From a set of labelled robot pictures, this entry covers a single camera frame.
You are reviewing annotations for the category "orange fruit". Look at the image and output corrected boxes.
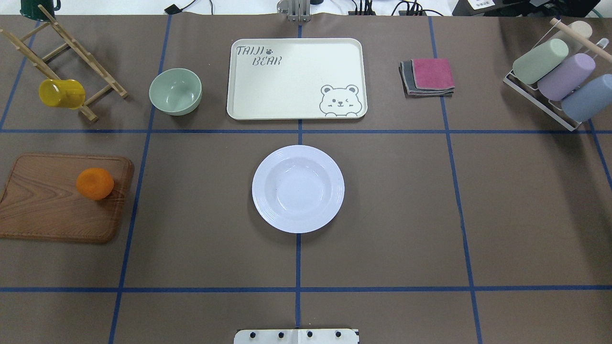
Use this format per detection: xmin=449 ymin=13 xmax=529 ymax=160
xmin=75 ymin=168 xmax=115 ymax=200

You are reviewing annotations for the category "cream tumbler cup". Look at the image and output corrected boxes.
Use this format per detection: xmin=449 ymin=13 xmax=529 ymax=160
xmin=568 ymin=21 xmax=593 ymax=40

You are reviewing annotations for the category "pink folded cloth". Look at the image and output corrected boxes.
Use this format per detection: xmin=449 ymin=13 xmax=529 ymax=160
xmin=411 ymin=58 xmax=455 ymax=91

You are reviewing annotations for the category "white ceramic plate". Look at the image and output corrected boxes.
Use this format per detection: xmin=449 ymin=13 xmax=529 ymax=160
xmin=251 ymin=145 xmax=345 ymax=234

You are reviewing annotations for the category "green tumbler cup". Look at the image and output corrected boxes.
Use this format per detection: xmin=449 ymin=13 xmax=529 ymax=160
xmin=512 ymin=39 xmax=569 ymax=85

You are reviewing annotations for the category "aluminium camera mount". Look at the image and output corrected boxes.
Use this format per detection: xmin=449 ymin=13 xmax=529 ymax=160
xmin=277 ymin=0 xmax=312 ymax=23

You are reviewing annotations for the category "dark green mug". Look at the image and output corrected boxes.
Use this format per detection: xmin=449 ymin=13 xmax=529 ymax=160
xmin=20 ymin=0 xmax=62 ymax=22

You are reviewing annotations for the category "yellow plastic cup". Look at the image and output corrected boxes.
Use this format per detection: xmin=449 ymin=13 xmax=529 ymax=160
xmin=38 ymin=80 xmax=86 ymax=109

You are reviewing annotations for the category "purple tumbler cup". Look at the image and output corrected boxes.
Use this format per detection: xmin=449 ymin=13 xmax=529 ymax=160
xmin=537 ymin=53 xmax=595 ymax=101

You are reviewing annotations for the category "wooden cutting board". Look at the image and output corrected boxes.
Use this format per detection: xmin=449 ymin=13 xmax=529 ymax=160
xmin=0 ymin=152 xmax=134 ymax=244

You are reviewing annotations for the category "cream bear tray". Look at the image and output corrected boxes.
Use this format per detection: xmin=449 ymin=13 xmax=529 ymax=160
xmin=227 ymin=38 xmax=369 ymax=120

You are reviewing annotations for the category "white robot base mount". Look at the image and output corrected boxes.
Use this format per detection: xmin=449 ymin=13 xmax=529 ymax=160
xmin=233 ymin=328 xmax=360 ymax=344

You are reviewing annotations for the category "wooden cup drying rack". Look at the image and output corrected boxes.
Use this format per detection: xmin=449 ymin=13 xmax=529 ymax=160
xmin=0 ymin=17 xmax=128 ymax=123

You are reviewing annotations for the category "light green bowl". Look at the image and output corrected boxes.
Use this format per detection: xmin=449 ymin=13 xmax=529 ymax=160
xmin=149 ymin=68 xmax=203 ymax=116

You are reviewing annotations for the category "white wire cup rack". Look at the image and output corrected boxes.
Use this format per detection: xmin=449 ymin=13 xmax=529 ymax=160
xmin=503 ymin=18 xmax=610 ymax=132

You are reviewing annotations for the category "blue tumbler cup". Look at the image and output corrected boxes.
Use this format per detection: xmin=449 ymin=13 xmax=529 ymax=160
xmin=561 ymin=74 xmax=612 ymax=122

